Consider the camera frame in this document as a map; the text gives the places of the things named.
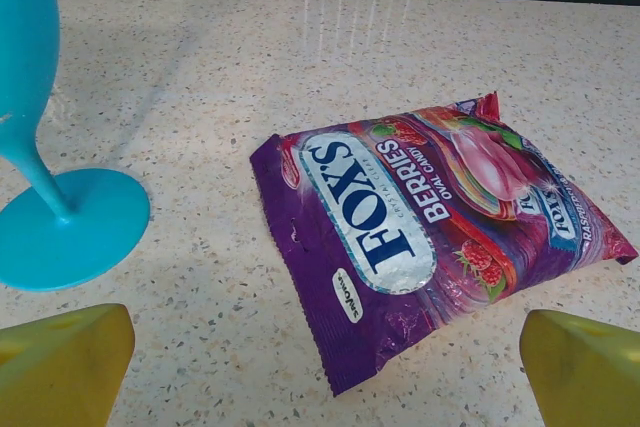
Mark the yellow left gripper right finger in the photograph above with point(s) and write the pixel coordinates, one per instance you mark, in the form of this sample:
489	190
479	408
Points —
585	377

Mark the blue plastic goblet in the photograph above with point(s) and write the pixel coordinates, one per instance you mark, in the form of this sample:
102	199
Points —
75	227

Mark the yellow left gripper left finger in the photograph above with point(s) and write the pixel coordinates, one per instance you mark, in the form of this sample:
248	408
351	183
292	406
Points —
60	372

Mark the purple Fox's candy bag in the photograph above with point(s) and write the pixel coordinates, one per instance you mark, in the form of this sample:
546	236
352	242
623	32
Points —
400	227

